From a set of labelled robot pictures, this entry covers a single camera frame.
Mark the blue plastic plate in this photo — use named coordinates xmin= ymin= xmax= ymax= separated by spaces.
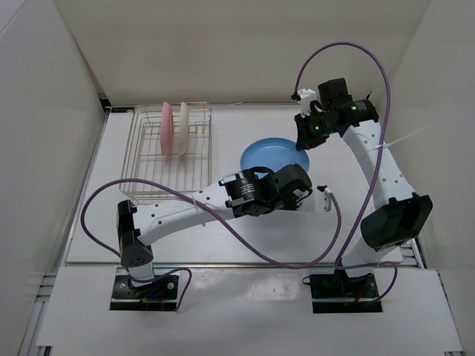
xmin=240 ymin=137 xmax=310 ymax=173

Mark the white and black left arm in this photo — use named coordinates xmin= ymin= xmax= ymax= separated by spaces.
xmin=117 ymin=164 xmax=312 ymax=297

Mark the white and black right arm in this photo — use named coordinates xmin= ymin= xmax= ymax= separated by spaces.
xmin=292 ymin=78 xmax=433 ymax=297

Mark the cream plastic plate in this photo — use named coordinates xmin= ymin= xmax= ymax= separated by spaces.
xmin=179 ymin=102 xmax=189 ymax=156

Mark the pink plastic plate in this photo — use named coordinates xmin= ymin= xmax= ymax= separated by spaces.
xmin=160 ymin=102 xmax=174 ymax=155

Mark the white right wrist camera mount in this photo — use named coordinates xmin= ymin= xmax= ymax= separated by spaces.
xmin=295 ymin=89 xmax=317 ymax=117

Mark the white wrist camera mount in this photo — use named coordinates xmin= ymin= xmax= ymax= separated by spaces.
xmin=316 ymin=185 xmax=333 ymax=212
xmin=295 ymin=89 xmax=317 ymax=117

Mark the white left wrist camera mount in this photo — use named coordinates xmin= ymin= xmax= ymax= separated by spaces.
xmin=316 ymin=185 xmax=333 ymax=212

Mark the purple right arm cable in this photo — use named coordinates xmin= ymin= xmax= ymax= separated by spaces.
xmin=294 ymin=41 xmax=399 ymax=306

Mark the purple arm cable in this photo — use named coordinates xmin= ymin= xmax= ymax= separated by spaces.
xmin=80 ymin=178 xmax=343 ymax=309
xmin=294 ymin=41 xmax=399 ymax=306

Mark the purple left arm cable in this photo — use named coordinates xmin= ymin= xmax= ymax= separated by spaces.
xmin=80 ymin=178 xmax=343 ymax=309

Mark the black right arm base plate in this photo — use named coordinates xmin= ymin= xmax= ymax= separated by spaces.
xmin=302 ymin=270 xmax=383 ymax=314

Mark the aluminium table frame rail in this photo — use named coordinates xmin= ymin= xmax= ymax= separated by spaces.
xmin=400 ymin=238 xmax=426 ymax=269

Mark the chrome wire dish rack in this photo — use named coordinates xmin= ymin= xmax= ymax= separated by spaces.
xmin=121 ymin=102 xmax=212 ymax=194

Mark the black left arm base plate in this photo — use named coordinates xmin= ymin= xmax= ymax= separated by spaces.
xmin=109 ymin=268 xmax=180 ymax=312

